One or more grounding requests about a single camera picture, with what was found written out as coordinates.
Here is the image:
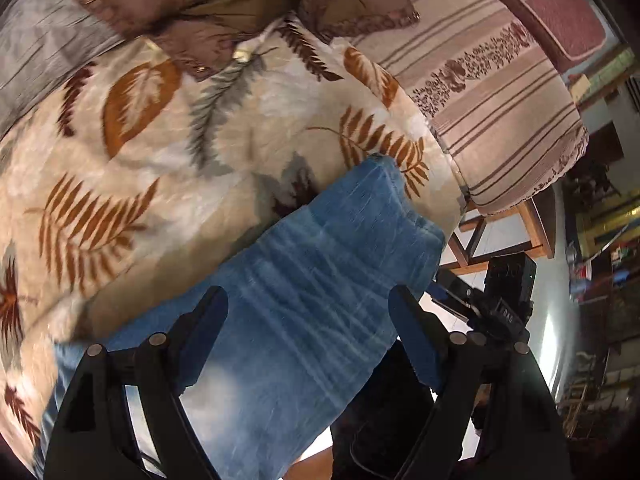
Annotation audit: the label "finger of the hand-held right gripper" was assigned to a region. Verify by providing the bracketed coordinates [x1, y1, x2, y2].
[431, 270, 482, 322]

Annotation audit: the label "light blue denim pants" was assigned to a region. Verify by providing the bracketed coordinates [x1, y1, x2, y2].
[32, 155, 447, 480]

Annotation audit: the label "maroon patterned cloth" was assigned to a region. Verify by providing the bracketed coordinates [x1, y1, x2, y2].
[460, 0, 608, 76]

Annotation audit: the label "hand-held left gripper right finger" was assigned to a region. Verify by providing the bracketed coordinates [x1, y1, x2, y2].
[387, 285, 573, 480]

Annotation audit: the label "grey quilted pillow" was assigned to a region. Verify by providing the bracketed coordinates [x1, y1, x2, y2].
[0, 0, 126, 136]

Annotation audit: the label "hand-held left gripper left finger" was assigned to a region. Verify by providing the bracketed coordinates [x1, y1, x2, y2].
[44, 285, 231, 480]

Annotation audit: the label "striped beige bedsheet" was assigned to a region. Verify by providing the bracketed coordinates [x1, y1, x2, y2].
[345, 0, 591, 216]

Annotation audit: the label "cluttered shelf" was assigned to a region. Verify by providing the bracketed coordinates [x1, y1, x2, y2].
[562, 45, 640, 443]

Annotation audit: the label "leaf print fleece blanket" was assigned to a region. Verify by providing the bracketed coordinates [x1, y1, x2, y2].
[0, 15, 468, 461]

